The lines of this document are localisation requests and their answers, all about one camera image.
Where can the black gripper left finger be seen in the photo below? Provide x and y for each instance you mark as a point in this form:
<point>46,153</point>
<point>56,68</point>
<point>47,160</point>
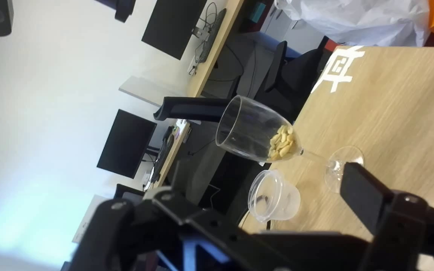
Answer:
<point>127,235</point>

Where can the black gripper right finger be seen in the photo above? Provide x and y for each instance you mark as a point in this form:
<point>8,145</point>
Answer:
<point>403,226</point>

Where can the beige snack pieces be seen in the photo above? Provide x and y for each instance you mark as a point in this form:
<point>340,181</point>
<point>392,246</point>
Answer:
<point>282,144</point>

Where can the clear wine glass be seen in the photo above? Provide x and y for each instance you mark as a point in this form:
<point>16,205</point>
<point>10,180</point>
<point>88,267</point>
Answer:
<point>242,130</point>

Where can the narrow black monitor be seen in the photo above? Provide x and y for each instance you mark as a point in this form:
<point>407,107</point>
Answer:
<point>124,144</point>

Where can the small clear plastic cup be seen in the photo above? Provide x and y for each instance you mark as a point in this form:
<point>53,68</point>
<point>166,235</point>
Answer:
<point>278,201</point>

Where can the white tape marker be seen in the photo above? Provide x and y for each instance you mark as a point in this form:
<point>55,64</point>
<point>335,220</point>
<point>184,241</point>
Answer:
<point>340,65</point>

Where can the black mesh office chair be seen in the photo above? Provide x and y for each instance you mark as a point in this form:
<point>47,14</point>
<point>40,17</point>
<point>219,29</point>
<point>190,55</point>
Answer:
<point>278,76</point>

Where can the white plastic bag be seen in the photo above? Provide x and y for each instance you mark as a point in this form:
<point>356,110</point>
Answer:
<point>358,20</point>

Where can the wide black monitor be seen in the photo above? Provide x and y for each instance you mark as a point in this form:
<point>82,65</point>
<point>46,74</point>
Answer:
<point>172,25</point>

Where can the black keyboard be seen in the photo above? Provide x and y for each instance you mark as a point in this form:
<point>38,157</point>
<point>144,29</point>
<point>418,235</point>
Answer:
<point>212,31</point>

